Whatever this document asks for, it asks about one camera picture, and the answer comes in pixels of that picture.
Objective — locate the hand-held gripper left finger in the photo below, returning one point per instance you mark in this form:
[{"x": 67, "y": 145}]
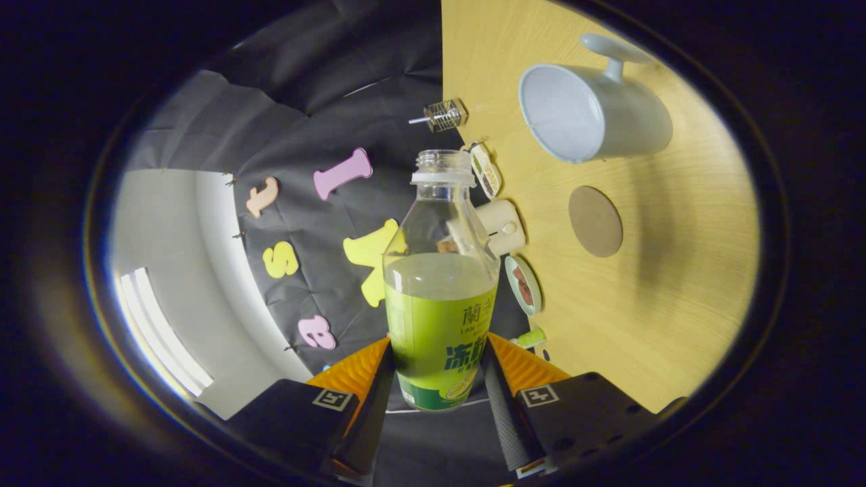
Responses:
[{"x": 372, "y": 433}]

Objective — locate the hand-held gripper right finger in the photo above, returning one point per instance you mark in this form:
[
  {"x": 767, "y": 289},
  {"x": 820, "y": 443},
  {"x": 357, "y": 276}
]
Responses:
[{"x": 507, "y": 426}]

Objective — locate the green label juice bottle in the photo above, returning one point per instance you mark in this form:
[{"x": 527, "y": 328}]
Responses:
[{"x": 440, "y": 325}]

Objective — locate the round brown coaster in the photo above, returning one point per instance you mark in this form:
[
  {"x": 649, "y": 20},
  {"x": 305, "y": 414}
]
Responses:
[{"x": 595, "y": 222}]

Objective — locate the white cup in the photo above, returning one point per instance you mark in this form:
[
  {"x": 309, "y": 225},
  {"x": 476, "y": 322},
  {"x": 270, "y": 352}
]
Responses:
[{"x": 629, "y": 122}]

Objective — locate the small white spray bottle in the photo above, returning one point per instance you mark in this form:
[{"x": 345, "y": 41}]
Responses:
[{"x": 531, "y": 337}]

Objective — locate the brown meat slice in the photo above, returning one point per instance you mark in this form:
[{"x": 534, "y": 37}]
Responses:
[
  {"x": 525, "y": 294},
  {"x": 518, "y": 276}
]

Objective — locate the pale green plate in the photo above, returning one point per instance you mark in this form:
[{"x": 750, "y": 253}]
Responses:
[{"x": 534, "y": 287}]

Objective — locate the bread slice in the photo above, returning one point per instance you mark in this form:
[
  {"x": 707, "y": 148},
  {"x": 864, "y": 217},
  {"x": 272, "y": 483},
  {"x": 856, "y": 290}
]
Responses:
[{"x": 448, "y": 246}]

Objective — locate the wooden table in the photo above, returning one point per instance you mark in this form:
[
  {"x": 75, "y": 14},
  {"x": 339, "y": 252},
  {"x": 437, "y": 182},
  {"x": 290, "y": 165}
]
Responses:
[{"x": 663, "y": 304}]

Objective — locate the white toaster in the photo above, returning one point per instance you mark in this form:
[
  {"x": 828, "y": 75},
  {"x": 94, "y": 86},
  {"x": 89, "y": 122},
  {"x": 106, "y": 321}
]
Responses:
[{"x": 506, "y": 226}]

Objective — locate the ceiling light panel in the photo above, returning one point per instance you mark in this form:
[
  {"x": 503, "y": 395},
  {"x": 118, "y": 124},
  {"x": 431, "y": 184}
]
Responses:
[{"x": 162, "y": 338}]

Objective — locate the white divided snack tray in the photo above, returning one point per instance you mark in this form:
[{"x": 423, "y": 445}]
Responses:
[{"x": 486, "y": 172}]

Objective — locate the white straw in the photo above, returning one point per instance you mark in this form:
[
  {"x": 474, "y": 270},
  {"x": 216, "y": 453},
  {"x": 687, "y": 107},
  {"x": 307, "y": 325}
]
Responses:
[{"x": 418, "y": 121}]

